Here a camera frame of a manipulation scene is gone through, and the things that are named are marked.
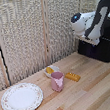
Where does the beige woven folding screen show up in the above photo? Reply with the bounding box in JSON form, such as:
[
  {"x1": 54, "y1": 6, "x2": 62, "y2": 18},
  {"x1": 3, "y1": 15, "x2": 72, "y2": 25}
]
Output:
[{"x1": 0, "y1": 0, "x2": 110, "y2": 93}]

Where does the orange block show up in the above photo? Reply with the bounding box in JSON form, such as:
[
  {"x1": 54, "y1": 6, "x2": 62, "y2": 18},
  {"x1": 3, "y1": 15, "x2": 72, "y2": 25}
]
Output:
[{"x1": 64, "y1": 70, "x2": 82, "y2": 85}]

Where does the pink cup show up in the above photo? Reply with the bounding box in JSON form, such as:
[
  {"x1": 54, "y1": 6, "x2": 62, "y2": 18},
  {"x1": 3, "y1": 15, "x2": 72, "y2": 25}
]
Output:
[{"x1": 49, "y1": 70, "x2": 67, "y2": 94}]

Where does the black air fryer body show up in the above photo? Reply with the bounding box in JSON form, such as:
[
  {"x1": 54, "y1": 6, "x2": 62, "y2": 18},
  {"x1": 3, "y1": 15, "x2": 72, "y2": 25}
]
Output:
[{"x1": 72, "y1": 12, "x2": 110, "y2": 68}]

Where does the white floral rim plate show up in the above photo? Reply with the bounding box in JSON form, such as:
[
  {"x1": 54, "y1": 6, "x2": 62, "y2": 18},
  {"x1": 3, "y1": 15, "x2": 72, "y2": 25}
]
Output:
[{"x1": 0, "y1": 79, "x2": 47, "y2": 110}]

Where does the yellow food piece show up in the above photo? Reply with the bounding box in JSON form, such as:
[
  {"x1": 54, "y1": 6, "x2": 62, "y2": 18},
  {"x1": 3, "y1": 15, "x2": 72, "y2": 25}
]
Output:
[{"x1": 45, "y1": 65, "x2": 56, "y2": 76}]

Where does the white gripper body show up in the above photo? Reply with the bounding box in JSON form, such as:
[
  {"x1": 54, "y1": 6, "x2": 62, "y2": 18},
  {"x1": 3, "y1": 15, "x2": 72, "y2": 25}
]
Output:
[{"x1": 75, "y1": 29, "x2": 101, "y2": 49}]

